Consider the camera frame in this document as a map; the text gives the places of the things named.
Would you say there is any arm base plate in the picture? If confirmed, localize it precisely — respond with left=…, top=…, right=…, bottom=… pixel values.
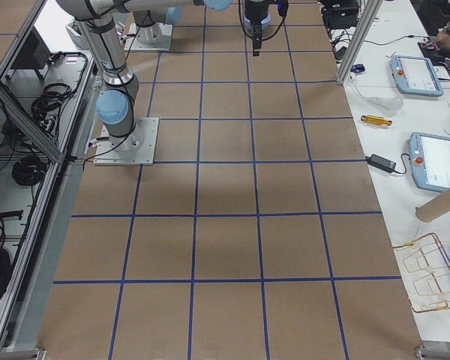
left=124, top=22, right=173, bottom=52
left=93, top=117, right=159, bottom=166

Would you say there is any near teach pendant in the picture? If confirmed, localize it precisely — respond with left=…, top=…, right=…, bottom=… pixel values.
left=408, top=132, right=450, bottom=192

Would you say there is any gold wire rack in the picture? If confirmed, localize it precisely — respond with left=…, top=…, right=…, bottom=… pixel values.
left=393, top=232, right=450, bottom=314

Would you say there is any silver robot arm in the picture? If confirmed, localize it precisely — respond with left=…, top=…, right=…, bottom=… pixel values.
left=58, top=1, right=231, bottom=152
left=133, top=7, right=183, bottom=46

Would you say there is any far teach pendant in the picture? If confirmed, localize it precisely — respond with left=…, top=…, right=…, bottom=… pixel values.
left=389, top=55, right=443, bottom=98

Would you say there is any black power adapter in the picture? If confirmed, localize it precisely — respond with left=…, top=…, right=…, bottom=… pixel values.
left=365, top=154, right=396, bottom=173

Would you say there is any gold metal tool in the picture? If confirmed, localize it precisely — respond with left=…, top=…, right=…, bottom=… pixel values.
left=360, top=115, right=393, bottom=126

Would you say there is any cardboard tube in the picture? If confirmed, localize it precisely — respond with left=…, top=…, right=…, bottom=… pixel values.
left=415, top=188, right=450, bottom=222

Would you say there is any aluminium frame post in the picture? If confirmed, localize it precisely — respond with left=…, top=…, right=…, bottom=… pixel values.
left=336, top=0, right=383, bottom=86

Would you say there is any teach pendant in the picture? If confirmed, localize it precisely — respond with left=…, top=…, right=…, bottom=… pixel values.
left=408, top=132, right=450, bottom=192
left=389, top=55, right=443, bottom=98

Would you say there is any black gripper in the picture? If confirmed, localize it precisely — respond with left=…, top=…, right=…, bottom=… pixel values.
left=244, top=0, right=271, bottom=57

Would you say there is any clear light bulb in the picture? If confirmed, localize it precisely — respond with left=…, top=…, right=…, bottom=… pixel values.
left=348, top=73, right=404, bottom=112

